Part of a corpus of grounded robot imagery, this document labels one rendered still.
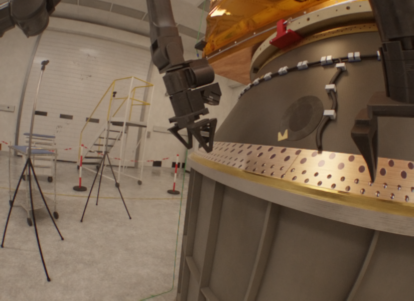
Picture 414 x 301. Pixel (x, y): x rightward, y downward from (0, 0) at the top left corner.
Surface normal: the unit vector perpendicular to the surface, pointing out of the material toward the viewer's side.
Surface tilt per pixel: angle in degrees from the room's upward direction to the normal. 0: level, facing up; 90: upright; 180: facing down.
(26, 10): 90
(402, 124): 62
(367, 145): 141
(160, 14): 87
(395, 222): 90
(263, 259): 90
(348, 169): 43
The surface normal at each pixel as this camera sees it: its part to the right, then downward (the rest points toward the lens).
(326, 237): -0.76, -0.10
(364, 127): -0.30, -0.91
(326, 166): -0.44, -0.79
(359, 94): -0.61, -0.55
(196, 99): 0.54, 0.07
